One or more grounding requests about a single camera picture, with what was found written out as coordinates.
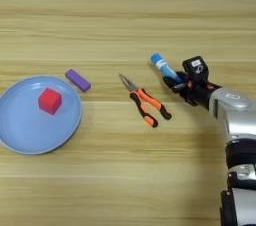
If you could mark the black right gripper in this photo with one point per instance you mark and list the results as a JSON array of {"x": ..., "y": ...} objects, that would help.
[{"x": 198, "y": 93}]

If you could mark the blue glue stick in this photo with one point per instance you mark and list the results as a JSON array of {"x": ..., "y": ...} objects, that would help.
[{"x": 163, "y": 65}]

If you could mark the orange black needle-nose pliers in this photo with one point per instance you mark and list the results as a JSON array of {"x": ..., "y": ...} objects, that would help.
[{"x": 146, "y": 101}]

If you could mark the red cube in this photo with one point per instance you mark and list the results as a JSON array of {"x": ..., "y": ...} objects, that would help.
[{"x": 50, "y": 101}]

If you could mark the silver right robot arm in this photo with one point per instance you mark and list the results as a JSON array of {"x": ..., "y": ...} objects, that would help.
[{"x": 238, "y": 120}]

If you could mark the black box with white label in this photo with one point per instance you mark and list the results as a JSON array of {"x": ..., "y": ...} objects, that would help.
[{"x": 196, "y": 68}]

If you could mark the purple rectangular block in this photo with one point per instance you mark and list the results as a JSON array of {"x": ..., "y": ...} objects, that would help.
[{"x": 78, "y": 80}]

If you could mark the light blue round plate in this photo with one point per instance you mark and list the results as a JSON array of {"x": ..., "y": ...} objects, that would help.
[{"x": 23, "y": 130}]

